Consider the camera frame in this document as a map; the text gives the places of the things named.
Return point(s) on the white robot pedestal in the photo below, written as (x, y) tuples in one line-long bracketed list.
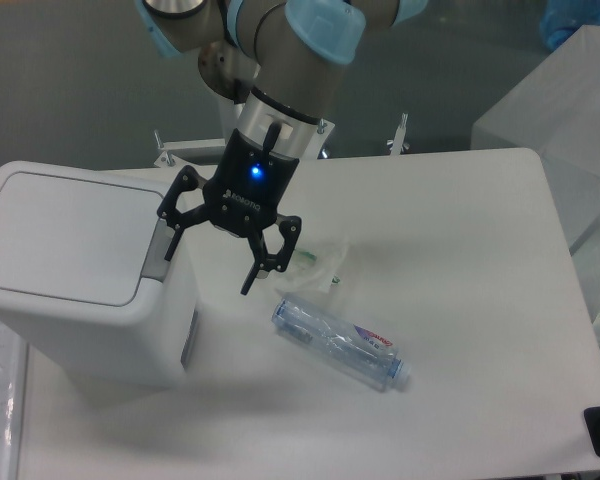
[(229, 75)]

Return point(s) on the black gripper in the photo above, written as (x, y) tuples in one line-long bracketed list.
[(247, 192)]

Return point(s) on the crumpled clear plastic wrapper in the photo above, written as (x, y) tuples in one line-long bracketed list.
[(313, 267)]

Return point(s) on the translucent plastic sheet left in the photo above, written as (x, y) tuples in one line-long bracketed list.
[(13, 363)]

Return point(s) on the clear plastic water bottle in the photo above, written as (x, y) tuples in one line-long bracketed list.
[(351, 349)]

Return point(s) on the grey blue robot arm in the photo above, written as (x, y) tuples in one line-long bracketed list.
[(298, 51)]

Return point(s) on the white trash can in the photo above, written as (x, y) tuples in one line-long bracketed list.
[(86, 277)]

